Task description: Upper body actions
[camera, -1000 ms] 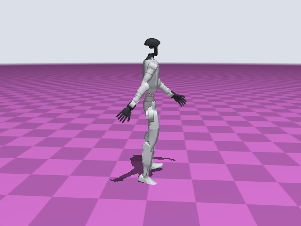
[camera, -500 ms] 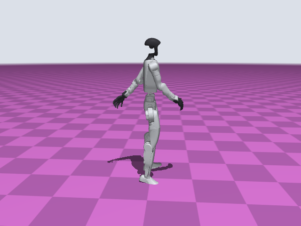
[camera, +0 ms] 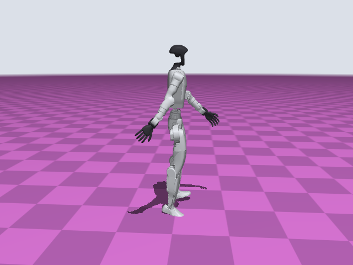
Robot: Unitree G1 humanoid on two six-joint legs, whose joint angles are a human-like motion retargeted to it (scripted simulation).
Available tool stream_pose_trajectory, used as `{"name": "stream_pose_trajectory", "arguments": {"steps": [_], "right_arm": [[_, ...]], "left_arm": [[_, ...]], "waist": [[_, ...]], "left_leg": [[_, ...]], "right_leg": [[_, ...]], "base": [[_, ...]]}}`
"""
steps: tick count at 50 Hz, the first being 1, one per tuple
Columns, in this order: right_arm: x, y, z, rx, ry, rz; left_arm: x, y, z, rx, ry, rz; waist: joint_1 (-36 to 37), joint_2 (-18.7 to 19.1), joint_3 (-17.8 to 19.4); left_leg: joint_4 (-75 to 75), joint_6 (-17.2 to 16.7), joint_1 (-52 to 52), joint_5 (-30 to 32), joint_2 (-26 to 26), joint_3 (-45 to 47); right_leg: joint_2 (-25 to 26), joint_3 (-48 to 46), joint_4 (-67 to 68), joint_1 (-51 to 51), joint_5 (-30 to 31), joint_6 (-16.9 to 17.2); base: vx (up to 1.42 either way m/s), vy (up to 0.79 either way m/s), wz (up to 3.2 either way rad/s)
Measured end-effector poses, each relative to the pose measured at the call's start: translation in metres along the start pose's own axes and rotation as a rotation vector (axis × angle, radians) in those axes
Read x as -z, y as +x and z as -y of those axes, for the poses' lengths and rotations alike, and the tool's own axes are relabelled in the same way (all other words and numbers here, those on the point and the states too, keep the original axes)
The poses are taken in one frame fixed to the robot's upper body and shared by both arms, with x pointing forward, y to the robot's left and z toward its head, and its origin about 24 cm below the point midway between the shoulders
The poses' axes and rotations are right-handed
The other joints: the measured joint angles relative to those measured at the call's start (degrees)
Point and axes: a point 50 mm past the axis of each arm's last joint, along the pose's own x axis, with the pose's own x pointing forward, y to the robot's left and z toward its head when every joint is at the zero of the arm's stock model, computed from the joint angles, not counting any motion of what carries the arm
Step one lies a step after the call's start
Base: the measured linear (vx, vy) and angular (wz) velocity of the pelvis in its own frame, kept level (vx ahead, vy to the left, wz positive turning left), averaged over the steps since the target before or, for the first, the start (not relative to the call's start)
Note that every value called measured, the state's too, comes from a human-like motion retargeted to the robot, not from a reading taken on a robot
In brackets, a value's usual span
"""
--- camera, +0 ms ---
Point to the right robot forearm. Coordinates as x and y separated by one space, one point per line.
164 107

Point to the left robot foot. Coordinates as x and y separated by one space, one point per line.
182 194

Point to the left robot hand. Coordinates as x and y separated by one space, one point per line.
209 116

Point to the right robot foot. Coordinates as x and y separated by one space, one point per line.
173 212

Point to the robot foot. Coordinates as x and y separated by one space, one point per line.
182 194
173 212

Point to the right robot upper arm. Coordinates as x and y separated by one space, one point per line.
177 79

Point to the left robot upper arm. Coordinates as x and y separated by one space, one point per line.
187 95

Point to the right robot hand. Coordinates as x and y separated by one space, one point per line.
147 131

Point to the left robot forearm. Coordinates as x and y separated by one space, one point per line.
196 105

